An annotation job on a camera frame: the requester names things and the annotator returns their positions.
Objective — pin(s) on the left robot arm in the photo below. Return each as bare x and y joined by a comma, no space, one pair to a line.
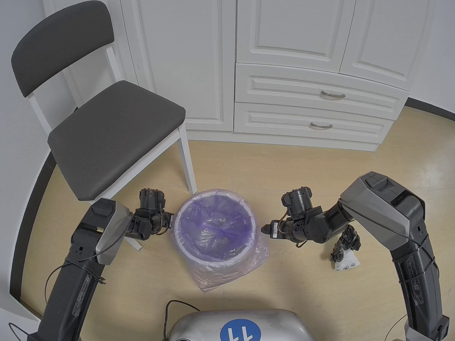
71,290

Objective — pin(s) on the black plastic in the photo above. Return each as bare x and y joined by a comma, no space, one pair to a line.
346,242

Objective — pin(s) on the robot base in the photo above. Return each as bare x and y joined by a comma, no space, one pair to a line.
241,325

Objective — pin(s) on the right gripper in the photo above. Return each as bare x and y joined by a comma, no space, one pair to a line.
286,230

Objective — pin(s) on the white wardrobe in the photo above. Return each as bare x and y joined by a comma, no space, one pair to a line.
291,48

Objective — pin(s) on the grey padded white chair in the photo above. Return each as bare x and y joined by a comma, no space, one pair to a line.
113,137

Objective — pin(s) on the purple plastic bag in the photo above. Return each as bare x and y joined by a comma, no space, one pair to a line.
217,231

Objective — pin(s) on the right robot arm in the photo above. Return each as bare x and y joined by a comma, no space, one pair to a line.
387,208

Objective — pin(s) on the white printed wrapper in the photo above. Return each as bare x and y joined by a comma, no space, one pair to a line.
348,263

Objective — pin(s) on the white trash bin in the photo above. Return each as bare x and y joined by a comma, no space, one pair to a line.
213,261

